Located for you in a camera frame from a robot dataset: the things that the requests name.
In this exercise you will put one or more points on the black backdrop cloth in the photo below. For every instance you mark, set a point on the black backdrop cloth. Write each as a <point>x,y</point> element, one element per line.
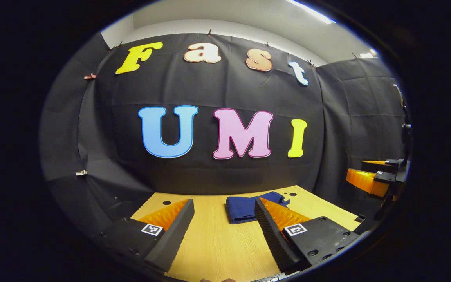
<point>210,94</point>

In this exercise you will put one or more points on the black table edge bracket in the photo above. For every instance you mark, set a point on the black table edge bracket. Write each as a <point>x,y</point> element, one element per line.
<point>361,218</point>

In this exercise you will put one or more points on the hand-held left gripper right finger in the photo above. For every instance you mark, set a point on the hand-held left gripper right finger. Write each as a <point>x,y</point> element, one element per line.
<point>272,241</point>

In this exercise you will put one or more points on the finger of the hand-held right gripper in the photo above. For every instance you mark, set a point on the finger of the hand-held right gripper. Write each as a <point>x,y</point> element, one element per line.
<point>366,182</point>
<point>378,165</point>

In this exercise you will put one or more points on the small white clip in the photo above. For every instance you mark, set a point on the small white clip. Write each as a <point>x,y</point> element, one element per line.
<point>81,172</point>

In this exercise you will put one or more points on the small red clip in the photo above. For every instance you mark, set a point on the small red clip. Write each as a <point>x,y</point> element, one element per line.
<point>89,76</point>

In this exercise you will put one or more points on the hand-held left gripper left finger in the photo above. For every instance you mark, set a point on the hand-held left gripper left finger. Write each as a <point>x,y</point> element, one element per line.
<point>172,241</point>

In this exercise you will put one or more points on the blue denim jeans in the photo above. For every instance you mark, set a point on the blue denim jeans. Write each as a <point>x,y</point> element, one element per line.
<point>243,209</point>

